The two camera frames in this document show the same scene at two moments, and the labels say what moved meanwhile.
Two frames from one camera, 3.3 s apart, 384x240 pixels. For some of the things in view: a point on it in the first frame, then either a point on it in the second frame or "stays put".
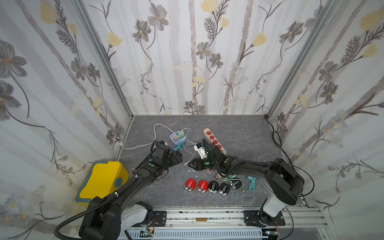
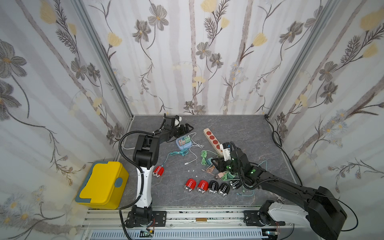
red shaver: x=190 y=184 stays put
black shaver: x=236 y=184 stays put
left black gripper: x=180 y=158 to x=183 y=130
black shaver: x=213 y=185 stays put
